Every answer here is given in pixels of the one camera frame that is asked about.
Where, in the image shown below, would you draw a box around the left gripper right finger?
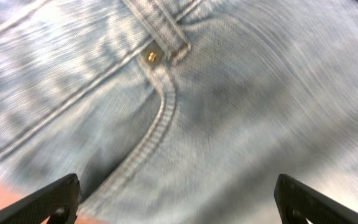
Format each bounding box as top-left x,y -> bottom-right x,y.
273,174 -> 358,224

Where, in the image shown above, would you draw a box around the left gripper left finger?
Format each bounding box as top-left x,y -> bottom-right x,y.
0,174 -> 81,224

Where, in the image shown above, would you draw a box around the light blue denim shorts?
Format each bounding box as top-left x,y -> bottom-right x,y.
0,0 -> 358,223

